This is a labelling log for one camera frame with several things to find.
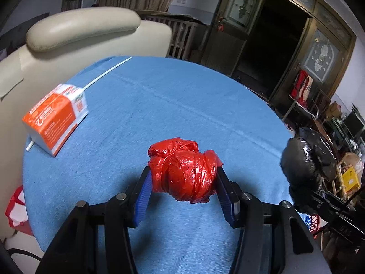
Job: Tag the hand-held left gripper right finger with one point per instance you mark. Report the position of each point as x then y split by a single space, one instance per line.
229 208

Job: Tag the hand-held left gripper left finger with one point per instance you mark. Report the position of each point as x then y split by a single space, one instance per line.
142 202

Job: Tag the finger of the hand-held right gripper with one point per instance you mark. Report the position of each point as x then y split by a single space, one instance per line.
330 201

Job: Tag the red plastic basket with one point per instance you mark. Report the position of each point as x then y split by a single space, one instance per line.
315 225

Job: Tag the black plastic bag bundle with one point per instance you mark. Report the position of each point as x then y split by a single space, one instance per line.
305 159

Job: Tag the red plastic bag bundle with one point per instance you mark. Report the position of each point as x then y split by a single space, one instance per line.
182 174

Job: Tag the yellow box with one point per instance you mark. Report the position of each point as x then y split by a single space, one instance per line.
350 179

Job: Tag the black monitor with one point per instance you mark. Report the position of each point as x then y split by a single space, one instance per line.
355 122

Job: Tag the cardboard box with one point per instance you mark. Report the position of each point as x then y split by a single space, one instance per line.
333 110

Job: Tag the dark wooden chair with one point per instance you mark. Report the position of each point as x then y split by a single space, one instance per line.
323 102

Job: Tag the blue table cloth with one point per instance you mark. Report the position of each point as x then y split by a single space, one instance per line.
171 105

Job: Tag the red striped garment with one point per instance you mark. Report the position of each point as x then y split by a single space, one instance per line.
299 85

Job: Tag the orange and white box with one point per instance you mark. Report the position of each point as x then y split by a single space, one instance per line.
54 117

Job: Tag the red plastic shopping bag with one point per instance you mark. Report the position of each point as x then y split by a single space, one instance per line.
17 214

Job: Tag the thin white stick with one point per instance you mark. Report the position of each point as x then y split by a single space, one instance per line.
108 72

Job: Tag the wooden glass-panel door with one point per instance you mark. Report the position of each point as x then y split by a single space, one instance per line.
319 57
225 42

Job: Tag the wooden baby crib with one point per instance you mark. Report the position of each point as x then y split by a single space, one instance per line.
182 34

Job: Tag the red door tassel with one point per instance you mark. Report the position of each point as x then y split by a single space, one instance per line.
220 27

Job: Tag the cream leather armchair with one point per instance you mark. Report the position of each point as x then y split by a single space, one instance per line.
85 25

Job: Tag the metal frame chair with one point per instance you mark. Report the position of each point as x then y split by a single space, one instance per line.
290 108

